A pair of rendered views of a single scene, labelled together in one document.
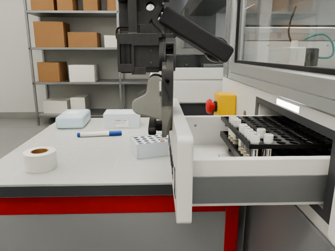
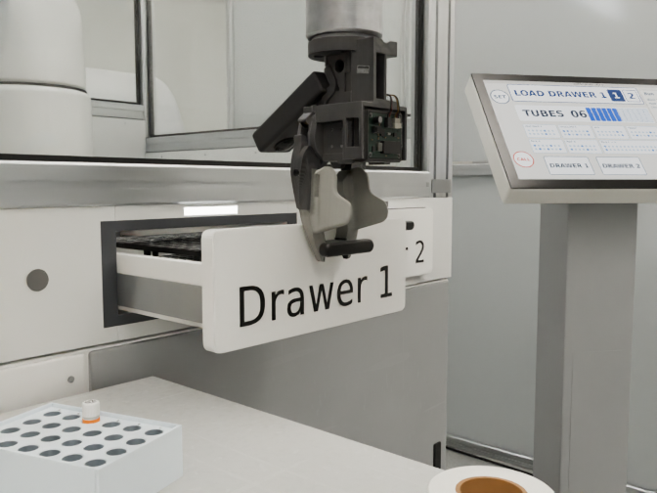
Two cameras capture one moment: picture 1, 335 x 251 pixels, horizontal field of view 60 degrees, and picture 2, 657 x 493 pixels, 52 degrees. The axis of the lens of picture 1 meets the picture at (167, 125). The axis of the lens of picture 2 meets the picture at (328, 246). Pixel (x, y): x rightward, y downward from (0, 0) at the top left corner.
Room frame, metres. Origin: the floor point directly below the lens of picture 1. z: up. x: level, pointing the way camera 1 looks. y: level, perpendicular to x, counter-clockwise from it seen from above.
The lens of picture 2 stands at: (0.95, 0.47, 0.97)
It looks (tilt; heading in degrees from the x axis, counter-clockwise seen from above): 5 degrees down; 223
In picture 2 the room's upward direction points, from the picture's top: straight up
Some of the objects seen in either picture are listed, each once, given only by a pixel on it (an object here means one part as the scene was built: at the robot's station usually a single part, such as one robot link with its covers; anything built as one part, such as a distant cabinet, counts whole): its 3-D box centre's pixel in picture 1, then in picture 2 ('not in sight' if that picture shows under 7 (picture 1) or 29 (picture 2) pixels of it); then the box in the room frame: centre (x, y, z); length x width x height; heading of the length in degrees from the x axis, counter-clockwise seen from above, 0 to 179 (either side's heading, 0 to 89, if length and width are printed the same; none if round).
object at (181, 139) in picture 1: (176, 144); (318, 276); (0.45, -0.02, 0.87); 0.29 x 0.02 x 0.11; 2
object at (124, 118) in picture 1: (122, 118); not in sight; (1.03, 0.16, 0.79); 0.13 x 0.09 x 0.05; 93
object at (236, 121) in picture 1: (236, 132); not in sight; (0.46, -0.11, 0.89); 0.01 x 0.01 x 0.05
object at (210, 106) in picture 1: (211, 106); not in sight; (0.78, -0.12, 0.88); 0.04 x 0.03 x 0.04; 2
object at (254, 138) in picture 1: (253, 150); not in sight; (0.37, -0.12, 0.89); 0.01 x 0.01 x 0.05
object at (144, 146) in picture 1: (155, 144); (72, 458); (0.74, 0.03, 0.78); 0.12 x 0.08 x 0.04; 110
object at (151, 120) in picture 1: (160, 125); (337, 246); (0.45, 0.01, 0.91); 0.07 x 0.04 x 0.01; 2
